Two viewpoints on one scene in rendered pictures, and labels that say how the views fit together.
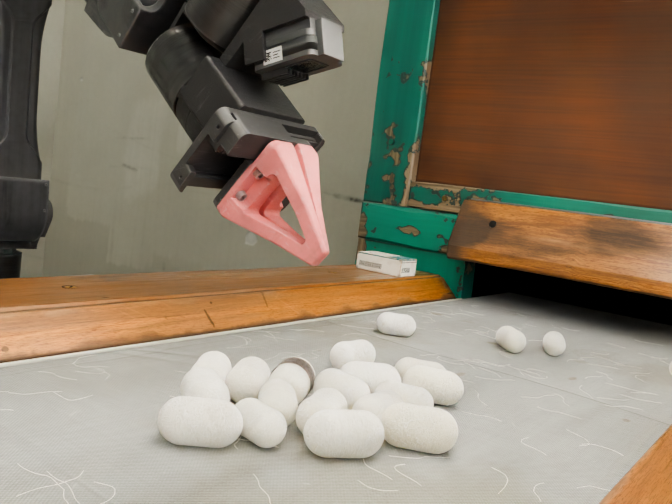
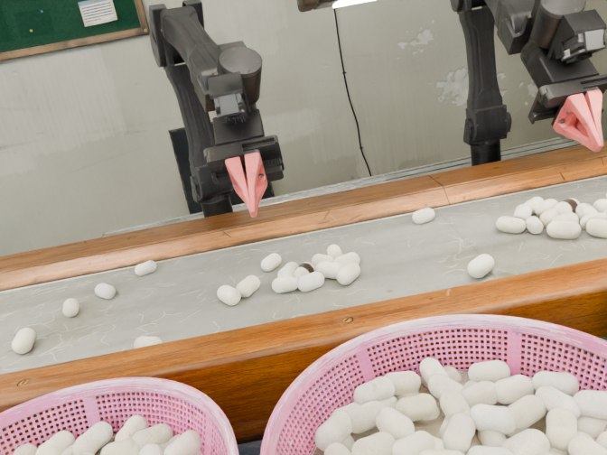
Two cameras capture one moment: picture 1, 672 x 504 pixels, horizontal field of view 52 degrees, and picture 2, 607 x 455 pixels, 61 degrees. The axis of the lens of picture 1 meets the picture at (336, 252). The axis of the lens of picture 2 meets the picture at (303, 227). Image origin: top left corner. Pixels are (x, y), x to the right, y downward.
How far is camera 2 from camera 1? 0.43 m
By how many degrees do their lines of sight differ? 54
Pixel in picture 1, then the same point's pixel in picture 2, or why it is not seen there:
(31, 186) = (497, 109)
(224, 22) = (546, 39)
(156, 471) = (490, 239)
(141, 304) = (524, 173)
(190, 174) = (534, 116)
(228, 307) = (575, 169)
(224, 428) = (516, 227)
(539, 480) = not seen: outside the picture
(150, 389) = (510, 211)
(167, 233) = not seen: outside the picture
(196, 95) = (536, 77)
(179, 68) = (532, 62)
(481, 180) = not seen: outside the picture
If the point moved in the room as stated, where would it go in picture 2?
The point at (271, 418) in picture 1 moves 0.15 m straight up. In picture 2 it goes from (534, 224) to (529, 100)
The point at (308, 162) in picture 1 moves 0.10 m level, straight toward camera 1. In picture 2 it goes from (593, 100) to (561, 116)
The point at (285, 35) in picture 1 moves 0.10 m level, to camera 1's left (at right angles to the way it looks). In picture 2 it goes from (570, 43) to (500, 52)
